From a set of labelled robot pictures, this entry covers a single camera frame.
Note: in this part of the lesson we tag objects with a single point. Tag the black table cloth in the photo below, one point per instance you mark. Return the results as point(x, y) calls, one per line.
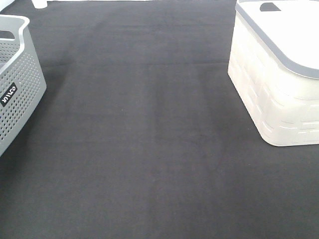
point(141, 134)

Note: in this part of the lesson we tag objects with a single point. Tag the white lidded storage box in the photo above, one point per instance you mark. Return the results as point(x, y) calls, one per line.
point(274, 66)

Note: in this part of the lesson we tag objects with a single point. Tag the grey perforated plastic basket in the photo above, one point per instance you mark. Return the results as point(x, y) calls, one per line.
point(22, 83)

